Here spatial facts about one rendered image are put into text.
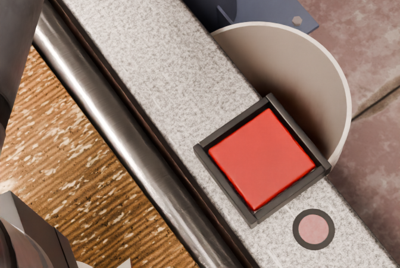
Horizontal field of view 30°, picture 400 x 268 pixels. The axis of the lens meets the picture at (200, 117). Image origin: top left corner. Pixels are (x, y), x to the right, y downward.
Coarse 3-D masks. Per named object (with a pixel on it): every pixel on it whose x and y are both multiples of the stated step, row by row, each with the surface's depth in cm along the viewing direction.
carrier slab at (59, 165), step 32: (32, 64) 60; (32, 96) 59; (64, 96) 59; (32, 128) 58; (64, 128) 58; (0, 160) 58; (32, 160) 57; (64, 160) 57; (96, 160) 57; (0, 192) 57; (32, 192) 57; (64, 192) 56; (96, 192) 56; (128, 192) 56; (64, 224) 55; (96, 224) 55; (128, 224) 55; (160, 224) 55; (96, 256) 54; (128, 256) 54; (160, 256) 54
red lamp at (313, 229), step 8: (312, 216) 56; (304, 224) 56; (312, 224) 56; (320, 224) 56; (304, 232) 56; (312, 232) 56; (320, 232) 56; (328, 232) 56; (304, 240) 56; (312, 240) 56; (320, 240) 56
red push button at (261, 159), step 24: (264, 120) 58; (216, 144) 58; (240, 144) 57; (264, 144) 57; (288, 144) 57; (240, 168) 57; (264, 168) 57; (288, 168) 56; (312, 168) 56; (240, 192) 56; (264, 192) 56
